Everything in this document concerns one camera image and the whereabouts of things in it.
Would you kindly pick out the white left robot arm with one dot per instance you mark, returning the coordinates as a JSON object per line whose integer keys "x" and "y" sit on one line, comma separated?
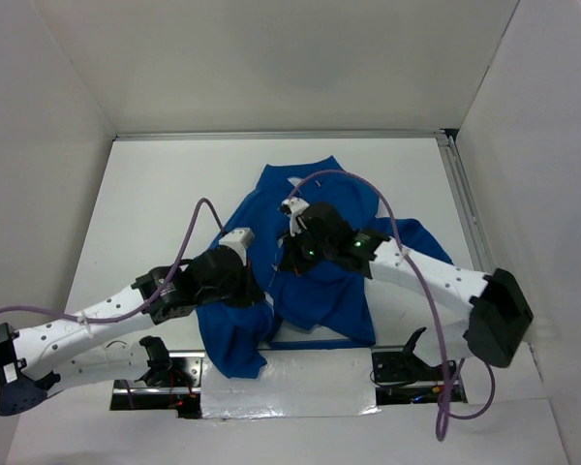
{"x": 39, "y": 362}

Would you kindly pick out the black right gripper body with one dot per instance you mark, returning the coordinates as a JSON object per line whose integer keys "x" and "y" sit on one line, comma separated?
{"x": 307, "y": 250}

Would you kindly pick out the blue jacket white lining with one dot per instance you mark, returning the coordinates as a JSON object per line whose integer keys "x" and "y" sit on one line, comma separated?
{"x": 325, "y": 296}

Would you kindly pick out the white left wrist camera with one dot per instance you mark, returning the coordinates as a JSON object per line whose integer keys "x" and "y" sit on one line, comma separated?
{"x": 239, "y": 241}

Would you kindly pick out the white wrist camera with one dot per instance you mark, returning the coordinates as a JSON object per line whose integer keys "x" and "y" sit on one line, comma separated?
{"x": 293, "y": 208}
{"x": 239, "y": 241}

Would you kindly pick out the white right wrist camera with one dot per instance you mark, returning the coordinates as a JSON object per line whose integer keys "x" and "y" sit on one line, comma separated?
{"x": 293, "y": 208}

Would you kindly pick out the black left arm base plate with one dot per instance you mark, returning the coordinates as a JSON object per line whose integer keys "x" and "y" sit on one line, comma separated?
{"x": 186, "y": 371}

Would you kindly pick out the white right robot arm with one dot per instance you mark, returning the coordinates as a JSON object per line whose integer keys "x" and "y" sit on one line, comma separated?
{"x": 493, "y": 313}

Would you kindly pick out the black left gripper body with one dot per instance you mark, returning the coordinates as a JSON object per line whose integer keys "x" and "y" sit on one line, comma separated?
{"x": 237, "y": 292}

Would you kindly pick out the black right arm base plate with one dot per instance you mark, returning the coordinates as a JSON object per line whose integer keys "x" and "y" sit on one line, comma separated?
{"x": 399, "y": 368}

